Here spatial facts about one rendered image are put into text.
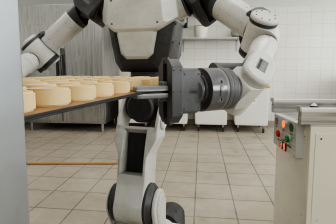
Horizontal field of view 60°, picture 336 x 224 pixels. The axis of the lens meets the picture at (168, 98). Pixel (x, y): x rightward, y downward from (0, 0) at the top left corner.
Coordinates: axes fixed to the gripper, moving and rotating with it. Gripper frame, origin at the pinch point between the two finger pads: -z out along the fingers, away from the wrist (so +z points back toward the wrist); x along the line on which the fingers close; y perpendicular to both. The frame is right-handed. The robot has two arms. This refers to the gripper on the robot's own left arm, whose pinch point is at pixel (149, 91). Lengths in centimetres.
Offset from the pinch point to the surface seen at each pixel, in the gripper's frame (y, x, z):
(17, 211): 27.3, -5.3, -22.2
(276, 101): -46, -11, 85
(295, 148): -24, -26, 72
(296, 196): -27, -47, 76
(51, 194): -203, -99, 3
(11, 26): 27.2, 6.8, -22.0
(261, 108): -284, -58, 325
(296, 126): -25, -18, 72
